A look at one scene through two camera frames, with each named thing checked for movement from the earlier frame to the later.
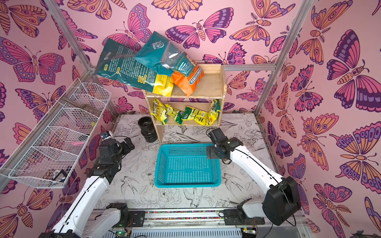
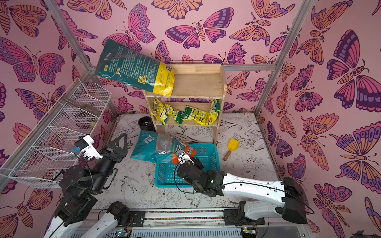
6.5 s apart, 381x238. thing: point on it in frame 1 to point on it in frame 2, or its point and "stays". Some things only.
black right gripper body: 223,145 to 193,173
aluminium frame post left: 90,68 stays
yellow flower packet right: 215,108 stays
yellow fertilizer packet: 159,111 stays
